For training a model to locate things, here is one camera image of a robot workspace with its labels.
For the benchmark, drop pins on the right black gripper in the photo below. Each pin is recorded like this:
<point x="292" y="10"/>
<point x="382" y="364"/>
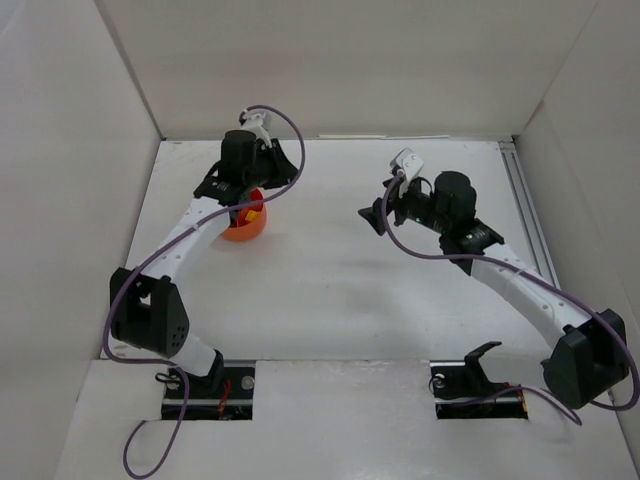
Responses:
<point x="396" y="201"/>

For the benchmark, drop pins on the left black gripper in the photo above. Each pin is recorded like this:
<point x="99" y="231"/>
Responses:
<point x="279" y="163"/>

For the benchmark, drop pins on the orange round divided container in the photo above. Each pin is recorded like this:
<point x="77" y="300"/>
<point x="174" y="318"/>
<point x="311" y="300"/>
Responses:
<point x="250" y="222"/>

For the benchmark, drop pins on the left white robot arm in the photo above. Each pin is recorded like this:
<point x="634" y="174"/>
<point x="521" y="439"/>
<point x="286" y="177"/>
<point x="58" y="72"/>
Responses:
<point x="147" y="310"/>

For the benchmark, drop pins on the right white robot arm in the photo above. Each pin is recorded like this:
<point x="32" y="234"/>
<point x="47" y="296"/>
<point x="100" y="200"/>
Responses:
<point x="589" y="349"/>

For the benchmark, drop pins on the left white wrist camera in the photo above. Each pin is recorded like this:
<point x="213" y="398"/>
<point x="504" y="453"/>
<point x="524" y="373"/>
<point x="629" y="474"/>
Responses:
<point x="258" y="123"/>

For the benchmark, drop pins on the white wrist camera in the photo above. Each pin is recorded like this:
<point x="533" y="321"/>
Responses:
<point x="407" y="163"/>
<point x="258" y="123"/>

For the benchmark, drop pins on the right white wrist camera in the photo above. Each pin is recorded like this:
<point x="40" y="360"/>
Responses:
<point x="407" y="163"/>

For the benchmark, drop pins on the aluminium rail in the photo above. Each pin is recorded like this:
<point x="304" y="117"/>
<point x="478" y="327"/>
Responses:
<point x="533" y="231"/>

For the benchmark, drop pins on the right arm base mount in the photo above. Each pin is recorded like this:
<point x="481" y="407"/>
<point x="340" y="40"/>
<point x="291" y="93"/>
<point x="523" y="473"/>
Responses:
<point x="462" y="392"/>

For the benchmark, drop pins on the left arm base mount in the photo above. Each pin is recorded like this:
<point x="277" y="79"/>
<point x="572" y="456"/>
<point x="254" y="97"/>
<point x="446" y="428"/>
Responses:
<point x="231" y="401"/>

